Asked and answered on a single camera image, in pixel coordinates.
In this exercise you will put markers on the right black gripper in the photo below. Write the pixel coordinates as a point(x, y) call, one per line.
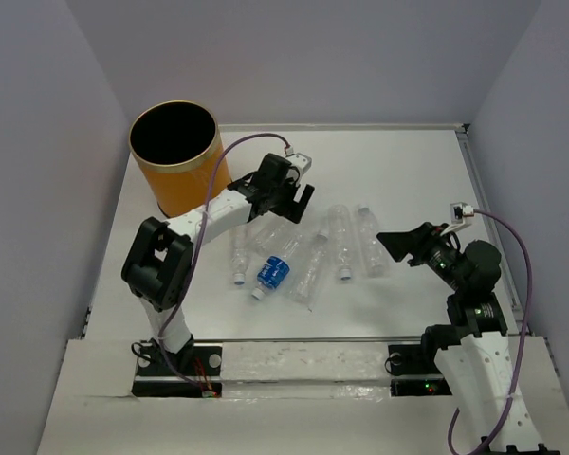
point(412, 242)

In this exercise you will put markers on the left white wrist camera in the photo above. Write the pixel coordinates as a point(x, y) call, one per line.
point(300, 162)

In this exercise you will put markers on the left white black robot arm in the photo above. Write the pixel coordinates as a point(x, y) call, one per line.
point(161, 261)

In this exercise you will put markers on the blue label plastic bottle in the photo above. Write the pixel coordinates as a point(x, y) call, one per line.
point(270, 277)

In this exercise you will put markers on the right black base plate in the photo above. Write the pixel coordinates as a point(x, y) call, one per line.
point(412, 374)

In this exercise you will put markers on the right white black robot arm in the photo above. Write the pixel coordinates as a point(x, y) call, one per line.
point(471, 351)

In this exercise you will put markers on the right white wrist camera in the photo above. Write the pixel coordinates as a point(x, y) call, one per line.
point(461, 213)

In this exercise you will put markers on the orange cylindrical bin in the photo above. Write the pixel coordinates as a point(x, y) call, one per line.
point(176, 145)

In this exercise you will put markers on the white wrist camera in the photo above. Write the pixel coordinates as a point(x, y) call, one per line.
point(300, 162)
point(461, 213)

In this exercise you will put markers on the clear crushed bottle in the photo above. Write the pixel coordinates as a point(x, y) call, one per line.
point(307, 278)

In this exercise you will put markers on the aluminium rail right edge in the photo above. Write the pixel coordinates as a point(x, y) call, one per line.
point(495, 224)

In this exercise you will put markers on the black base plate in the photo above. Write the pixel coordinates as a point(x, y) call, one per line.
point(412, 374)
point(200, 377)

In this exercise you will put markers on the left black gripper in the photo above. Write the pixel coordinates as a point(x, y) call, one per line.
point(294, 210)

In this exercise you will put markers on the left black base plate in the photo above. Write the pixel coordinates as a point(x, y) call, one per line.
point(200, 377)

